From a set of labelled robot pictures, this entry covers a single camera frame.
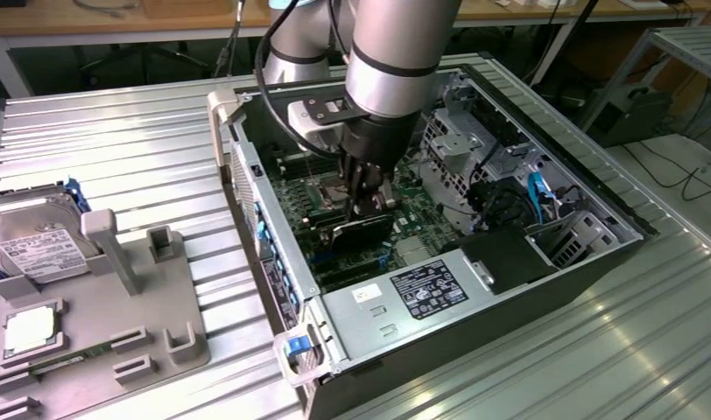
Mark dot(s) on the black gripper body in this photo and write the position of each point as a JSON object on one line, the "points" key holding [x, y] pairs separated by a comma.
{"points": [[378, 140]]}

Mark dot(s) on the black graphics card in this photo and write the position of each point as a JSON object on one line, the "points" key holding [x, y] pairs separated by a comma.
{"points": [[361, 234]]}

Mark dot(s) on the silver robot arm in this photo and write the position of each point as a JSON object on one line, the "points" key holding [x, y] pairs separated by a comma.
{"points": [[402, 52]]}

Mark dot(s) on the CPU socket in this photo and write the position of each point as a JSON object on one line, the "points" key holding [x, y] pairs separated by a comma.
{"points": [[332, 192]]}

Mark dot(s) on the green motherboard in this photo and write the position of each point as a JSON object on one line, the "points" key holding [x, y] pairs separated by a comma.
{"points": [[414, 205]]}

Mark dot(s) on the black RAM slot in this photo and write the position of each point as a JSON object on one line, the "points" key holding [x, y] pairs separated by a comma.
{"points": [[297, 172], [297, 158], [321, 214], [297, 168], [321, 219], [297, 163]]}

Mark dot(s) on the thin metal locking lever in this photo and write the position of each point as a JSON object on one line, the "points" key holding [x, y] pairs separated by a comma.
{"points": [[312, 168]]}

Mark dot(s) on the perforated metal disk bay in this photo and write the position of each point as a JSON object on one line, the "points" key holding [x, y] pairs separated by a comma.
{"points": [[449, 144]]}

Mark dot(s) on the silver chipset heatsink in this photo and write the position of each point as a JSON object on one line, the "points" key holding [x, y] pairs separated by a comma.
{"points": [[414, 248]]}

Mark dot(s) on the long black expansion slot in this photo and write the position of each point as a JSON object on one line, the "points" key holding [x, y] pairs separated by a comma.
{"points": [[349, 270], [356, 279]]}

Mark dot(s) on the blue slot retention clip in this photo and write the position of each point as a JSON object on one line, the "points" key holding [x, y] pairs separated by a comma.
{"points": [[294, 300], [286, 282], [277, 265], [261, 227]]}

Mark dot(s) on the black plastic shroud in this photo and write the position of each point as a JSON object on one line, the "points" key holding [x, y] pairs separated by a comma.
{"points": [[496, 258]]}

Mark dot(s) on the silver power supply unit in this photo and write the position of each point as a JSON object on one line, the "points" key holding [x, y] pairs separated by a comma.
{"points": [[368, 332]]}

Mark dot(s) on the slotted metal disk bay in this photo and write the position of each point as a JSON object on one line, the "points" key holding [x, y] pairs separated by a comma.
{"points": [[572, 236]]}

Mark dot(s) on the blue case latch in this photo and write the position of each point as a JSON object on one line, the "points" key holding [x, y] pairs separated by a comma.
{"points": [[296, 344]]}

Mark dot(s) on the long wooden desk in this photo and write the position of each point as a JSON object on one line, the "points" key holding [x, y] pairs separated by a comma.
{"points": [[508, 13]]}

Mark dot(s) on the open black PC case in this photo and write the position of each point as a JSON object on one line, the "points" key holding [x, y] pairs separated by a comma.
{"points": [[449, 359]]}

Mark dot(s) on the black floor device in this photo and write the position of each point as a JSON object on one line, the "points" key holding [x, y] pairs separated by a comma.
{"points": [[636, 114]]}

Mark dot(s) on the white round table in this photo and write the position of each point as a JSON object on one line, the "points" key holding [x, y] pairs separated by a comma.
{"points": [[653, 197]]}

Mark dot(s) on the blue plastic disk carrier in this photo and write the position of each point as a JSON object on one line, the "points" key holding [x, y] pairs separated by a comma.
{"points": [[78, 197]]}

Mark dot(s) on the grey parts rack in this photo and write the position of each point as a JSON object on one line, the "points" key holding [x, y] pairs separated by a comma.
{"points": [[98, 315]]}

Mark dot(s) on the silver hard disk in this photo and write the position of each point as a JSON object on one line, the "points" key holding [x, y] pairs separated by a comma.
{"points": [[34, 258]]}

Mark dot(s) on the silver CPU chip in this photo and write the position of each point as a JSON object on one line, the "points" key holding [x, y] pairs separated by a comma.
{"points": [[31, 330]]}

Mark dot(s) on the metal slat shelf frame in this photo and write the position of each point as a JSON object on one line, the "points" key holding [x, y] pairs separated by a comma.
{"points": [[695, 48]]}

